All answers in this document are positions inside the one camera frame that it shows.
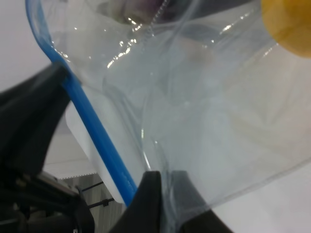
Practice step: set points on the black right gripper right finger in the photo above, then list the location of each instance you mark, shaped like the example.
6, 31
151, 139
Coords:
169, 203

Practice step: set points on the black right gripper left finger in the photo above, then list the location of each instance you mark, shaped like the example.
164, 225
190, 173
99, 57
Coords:
31, 200

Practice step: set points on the clear blue-zipper file bag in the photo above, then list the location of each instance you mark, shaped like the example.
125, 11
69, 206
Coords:
167, 85

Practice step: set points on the yellow pear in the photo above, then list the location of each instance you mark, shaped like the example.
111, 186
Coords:
289, 23

